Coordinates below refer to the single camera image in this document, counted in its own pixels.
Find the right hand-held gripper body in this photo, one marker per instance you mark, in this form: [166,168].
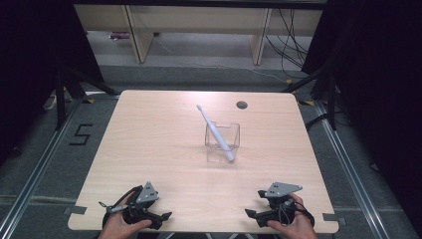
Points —
[280,199]

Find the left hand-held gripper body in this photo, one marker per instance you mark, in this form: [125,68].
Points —
[147,195]

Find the clear plastic container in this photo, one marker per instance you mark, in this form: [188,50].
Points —
[232,136]

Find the white electric toothbrush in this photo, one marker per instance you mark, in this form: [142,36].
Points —
[217,136]

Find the person's right hand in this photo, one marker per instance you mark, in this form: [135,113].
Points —
[295,229]

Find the person's left hand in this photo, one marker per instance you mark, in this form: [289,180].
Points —
[116,225]

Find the grey tape piece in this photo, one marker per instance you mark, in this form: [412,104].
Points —
[333,218]
[75,210]

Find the yellow black tape piece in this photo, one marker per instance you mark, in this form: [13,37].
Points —
[89,101]
[307,103]

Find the round table grommet hole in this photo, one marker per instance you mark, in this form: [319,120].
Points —
[242,105]

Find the black metal stand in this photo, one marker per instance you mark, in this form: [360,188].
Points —
[331,99]
[60,99]

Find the black curtain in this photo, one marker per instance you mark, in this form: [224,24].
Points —
[381,83]
[30,66]

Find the light wooden desk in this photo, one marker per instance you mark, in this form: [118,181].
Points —
[139,36]

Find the pink item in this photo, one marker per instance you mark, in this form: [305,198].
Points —
[118,35]

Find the metal floor rail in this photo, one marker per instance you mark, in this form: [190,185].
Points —
[36,176]
[348,172]

